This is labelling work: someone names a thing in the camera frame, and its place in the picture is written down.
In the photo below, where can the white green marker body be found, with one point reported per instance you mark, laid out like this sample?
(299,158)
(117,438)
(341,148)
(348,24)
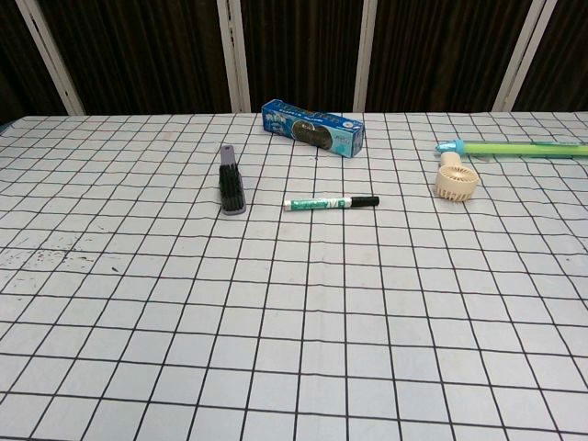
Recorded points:
(317,203)

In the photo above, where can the beige handheld fan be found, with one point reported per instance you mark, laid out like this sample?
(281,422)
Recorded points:
(456,183)

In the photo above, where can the grey brush black bristles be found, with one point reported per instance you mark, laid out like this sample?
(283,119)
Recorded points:
(232,193)

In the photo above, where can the green blue water pump toy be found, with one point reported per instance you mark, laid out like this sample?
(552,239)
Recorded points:
(514,149)

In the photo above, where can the white black checkered tablecloth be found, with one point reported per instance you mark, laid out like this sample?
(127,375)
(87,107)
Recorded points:
(294,321)

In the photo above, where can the white screen frame post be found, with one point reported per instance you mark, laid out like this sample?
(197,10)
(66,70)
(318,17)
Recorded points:
(523,59)
(369,55)
(234,55)
(50,59)

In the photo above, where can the blue cookie box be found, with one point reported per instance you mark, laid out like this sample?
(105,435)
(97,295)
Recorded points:
(312,128)

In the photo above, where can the black marker cap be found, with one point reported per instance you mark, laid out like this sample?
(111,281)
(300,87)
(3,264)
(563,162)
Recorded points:
(366,200)

